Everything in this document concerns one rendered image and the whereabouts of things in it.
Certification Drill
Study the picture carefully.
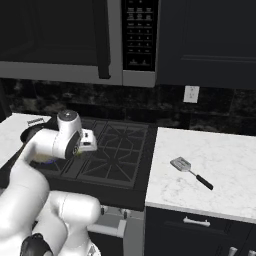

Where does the white wall socket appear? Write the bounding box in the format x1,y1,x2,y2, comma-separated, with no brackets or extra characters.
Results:
182,85,201,105

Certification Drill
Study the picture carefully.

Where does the silver spatula with black handle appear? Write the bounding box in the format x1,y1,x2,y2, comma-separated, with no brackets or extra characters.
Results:
169,156,215,192

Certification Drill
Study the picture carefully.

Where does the dark drawer front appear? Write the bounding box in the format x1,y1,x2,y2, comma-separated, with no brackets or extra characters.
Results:
143,205,256,256

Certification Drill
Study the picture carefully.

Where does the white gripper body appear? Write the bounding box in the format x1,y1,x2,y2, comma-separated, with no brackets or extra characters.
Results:
81,129,99,154

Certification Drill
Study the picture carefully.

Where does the dark wall cupboard door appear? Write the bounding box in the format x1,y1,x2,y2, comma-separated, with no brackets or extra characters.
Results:
155,0,256,90

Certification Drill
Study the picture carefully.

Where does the silver oven door handle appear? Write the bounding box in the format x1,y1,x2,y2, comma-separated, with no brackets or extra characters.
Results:
86,219,128,239

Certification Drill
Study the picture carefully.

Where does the black microwave door handle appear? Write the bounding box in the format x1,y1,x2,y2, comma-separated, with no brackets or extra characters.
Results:
91,0,112,80

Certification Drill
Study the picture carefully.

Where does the white drawer handle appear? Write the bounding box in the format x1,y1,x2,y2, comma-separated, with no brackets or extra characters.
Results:
182,215,212,229

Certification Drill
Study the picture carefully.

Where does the black and silver microwave oven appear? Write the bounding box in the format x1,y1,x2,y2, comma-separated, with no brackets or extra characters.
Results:
0,0,159,89

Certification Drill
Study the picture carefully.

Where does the black gas hob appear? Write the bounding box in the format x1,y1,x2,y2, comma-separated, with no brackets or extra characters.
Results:
29,116,158,212

